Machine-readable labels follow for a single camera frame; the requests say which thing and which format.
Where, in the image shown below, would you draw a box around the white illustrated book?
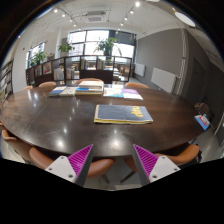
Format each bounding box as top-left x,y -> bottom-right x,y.
102,87 -> 125,99

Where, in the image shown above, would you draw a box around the wall bookshelf unit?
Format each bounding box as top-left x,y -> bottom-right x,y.
0,59 -> 15,104

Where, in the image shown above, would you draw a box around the dark blue book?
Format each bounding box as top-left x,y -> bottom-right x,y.
48,85 -> 68,98

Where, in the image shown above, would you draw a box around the dark grey door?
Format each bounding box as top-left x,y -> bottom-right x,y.
189,57 -> 208,106

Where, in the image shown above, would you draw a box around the cream hardcover book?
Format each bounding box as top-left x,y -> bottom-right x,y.
78,80 -> 105,90

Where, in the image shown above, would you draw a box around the large potted plant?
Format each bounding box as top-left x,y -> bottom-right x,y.
94,37 -> 118,56

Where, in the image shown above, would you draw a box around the purple and white book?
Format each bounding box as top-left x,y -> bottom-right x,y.
121,87 -> 144,101

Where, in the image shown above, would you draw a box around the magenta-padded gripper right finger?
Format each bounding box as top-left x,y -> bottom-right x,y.
132,144 -> 181,187

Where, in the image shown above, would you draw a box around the white round ceiling lamp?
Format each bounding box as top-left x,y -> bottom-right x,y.
173,10 -> 197,28

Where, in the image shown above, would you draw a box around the thin white book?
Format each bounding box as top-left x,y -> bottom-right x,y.
59,86 -> 78,98

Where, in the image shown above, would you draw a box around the blue and white book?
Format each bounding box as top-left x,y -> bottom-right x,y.
75,86 -> 104,93

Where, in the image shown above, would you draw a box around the ceiling spot lights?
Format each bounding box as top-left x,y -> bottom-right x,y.
53,0 -> 143,28

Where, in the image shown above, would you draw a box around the yellowish thick book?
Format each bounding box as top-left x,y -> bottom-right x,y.
74,90 -> 104,97

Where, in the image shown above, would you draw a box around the blue box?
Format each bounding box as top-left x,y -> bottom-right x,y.
194,113 -> 211,131

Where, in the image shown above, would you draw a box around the ceiling air conditioner unit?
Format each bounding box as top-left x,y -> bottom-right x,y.
83,10 -> 108,24

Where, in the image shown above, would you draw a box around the brown bag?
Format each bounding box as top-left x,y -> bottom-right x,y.
193,101 -> 211,118

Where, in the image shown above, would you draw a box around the large white radiator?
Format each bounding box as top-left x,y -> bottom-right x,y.
150,67 -> 178,94

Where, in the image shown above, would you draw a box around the small potted plant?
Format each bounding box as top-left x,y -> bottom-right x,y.
30,51 -> 48,66

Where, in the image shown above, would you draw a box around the large window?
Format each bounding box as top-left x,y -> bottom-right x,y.
67,29 -> 137,59

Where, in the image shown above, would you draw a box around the dark open shelf unit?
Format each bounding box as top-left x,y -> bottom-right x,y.
25,54 -> 133,88

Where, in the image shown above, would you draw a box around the grey towel with yellow print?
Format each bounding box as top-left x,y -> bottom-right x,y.
93,104 -> 154,125

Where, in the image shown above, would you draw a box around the small white radiator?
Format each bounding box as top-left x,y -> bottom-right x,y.
133,62 -> 146,78

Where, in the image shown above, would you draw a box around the medium potted plant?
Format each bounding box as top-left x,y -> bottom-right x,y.
57,42 -> 75,54

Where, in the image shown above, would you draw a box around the side window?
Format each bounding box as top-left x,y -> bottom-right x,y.
25,41 -> 46,69

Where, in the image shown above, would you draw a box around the orange chairs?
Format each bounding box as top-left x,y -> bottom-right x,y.
0,77 -> 201,179

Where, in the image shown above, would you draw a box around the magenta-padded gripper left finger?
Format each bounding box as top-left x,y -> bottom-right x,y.
45,144 -> 94,187

